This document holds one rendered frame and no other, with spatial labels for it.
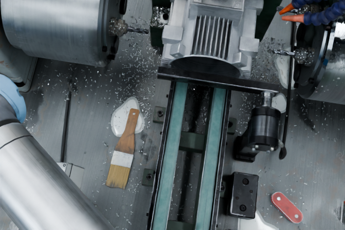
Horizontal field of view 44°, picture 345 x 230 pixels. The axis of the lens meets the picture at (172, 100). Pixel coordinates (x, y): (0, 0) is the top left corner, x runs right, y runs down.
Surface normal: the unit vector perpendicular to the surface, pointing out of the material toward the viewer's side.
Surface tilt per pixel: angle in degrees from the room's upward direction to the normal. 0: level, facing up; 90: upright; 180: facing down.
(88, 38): 58
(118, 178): 2
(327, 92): 81
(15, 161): 9
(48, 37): 62
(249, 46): 0
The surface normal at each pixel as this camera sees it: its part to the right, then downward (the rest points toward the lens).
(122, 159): 0.03, -0.31
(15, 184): -0.15, -0.18
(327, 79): -0.12, 0.69
